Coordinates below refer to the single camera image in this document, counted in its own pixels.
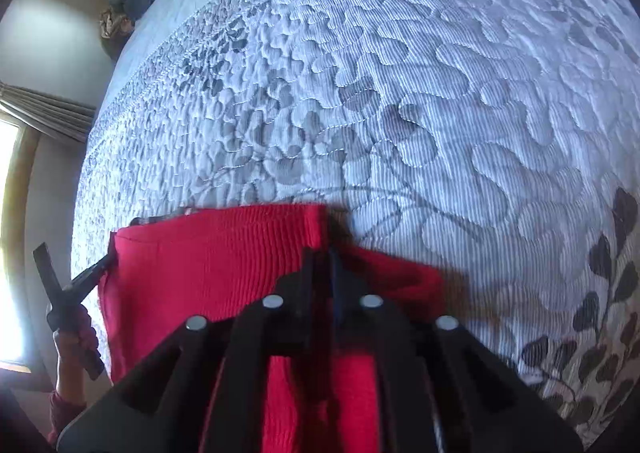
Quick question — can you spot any red knit sweater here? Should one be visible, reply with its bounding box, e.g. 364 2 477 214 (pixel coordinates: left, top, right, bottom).
96 202 447 453

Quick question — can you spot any dark red sleeved forearm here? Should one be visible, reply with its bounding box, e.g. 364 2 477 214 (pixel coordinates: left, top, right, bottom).
48 390 87 447

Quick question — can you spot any pile of dark clothes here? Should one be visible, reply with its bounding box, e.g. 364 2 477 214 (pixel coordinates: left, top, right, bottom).
100 0 156 40

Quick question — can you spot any person's left hand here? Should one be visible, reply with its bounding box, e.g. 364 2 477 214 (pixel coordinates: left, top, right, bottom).
53 305 98 405

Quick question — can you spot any grey window curtain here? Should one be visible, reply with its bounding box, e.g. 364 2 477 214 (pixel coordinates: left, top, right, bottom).
1 83 96 144

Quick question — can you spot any grey quilted bedspread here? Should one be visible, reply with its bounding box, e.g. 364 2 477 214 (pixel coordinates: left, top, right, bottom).
72 0 639 444

